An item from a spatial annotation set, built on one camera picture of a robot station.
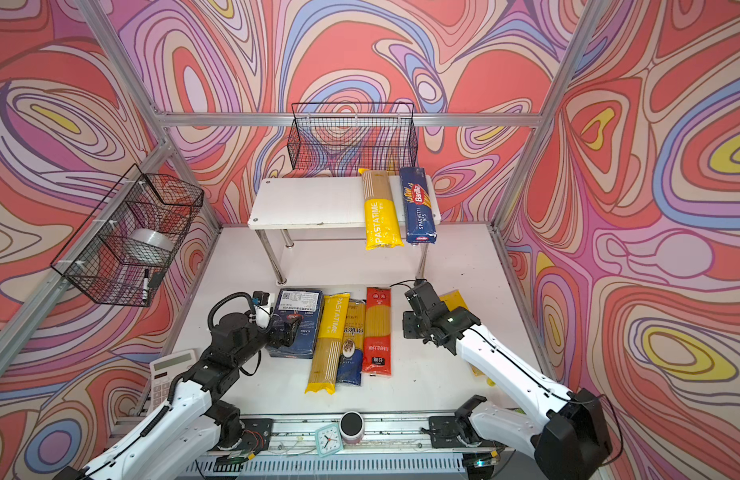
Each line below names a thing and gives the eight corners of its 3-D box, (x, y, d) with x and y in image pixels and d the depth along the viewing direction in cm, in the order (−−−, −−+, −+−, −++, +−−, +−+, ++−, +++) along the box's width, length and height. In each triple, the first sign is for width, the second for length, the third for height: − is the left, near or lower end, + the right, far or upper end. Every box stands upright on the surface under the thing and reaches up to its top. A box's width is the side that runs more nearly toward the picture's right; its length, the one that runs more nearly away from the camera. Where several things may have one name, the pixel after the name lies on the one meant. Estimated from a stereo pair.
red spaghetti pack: (362, 375, 84) (362, 371, 82) (364, 292, 102) (364, 287, 100) (393, 375, 84) (394, 371, 82) (390, 292, 102) (390, 287, 100)
